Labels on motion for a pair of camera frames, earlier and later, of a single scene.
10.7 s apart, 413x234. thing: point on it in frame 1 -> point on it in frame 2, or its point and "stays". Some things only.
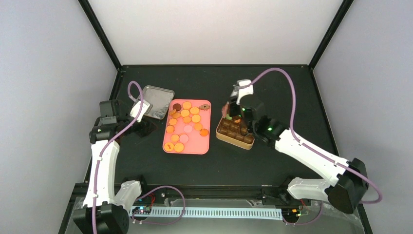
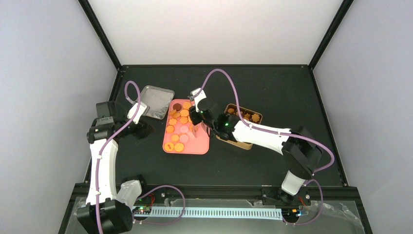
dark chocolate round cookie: x=177 y=107 stays
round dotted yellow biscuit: x=186 y=105 stays
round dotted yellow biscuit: x=185 y=113 stays
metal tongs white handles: x=226 y=111 -> x=195 y=129
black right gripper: x=232 y=112 -> x=195 y=120
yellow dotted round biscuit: x=178 y=147 stays
